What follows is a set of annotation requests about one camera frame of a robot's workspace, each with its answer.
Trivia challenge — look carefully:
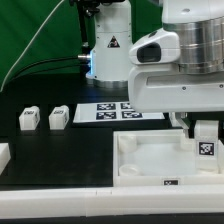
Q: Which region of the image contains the white square table top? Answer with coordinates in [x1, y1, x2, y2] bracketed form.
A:
[113, 129, 224, 187]

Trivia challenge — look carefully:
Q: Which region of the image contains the black cable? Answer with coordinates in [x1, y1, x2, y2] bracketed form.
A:
[0, 56, 93, 88]

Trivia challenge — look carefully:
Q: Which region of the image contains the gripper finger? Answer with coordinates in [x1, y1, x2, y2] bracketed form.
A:
[218, 112, 224, 135]
[176, 112, 194, 139]

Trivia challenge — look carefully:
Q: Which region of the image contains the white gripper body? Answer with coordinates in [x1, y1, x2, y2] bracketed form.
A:
[128, 28, 224, 113]

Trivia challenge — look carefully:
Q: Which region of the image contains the white cable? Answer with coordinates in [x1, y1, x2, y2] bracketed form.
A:
[0, 0, 66, 91]

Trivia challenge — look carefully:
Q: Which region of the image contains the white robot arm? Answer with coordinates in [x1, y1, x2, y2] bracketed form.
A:
[87, 0, 224, 129]

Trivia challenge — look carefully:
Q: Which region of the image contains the white left block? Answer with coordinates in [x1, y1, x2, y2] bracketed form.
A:
[0, 143, 11, 175]

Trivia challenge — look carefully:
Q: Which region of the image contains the white marker sheet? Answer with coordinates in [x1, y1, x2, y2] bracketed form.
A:
[73, 101, 164, 123]

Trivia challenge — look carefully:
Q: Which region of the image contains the white front rail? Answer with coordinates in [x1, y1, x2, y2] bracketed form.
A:
[0, 185, 224, 219]

